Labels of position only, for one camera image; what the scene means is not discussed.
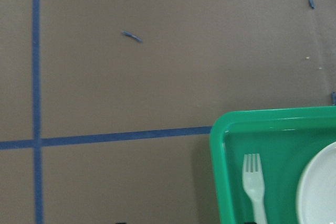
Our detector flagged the pale green plastic fork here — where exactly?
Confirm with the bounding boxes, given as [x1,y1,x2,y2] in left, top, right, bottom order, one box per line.
[242,153,268,224]

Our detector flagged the upper horizontal blue tape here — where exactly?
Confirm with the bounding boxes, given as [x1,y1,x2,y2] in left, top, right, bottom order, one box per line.
[0,125,213,150]

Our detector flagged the small blue tape scrap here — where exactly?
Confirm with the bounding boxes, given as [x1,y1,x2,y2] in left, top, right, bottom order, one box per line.
[122,31,143,43]

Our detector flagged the green plastic tray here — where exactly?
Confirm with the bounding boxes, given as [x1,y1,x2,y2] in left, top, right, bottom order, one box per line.
[209,106,335,223]

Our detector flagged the far left blue tape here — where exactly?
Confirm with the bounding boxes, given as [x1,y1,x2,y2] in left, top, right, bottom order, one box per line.
[32,0,44,223]

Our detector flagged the white round plate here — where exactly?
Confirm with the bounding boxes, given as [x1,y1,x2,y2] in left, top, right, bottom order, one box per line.
[296,142,335,224]

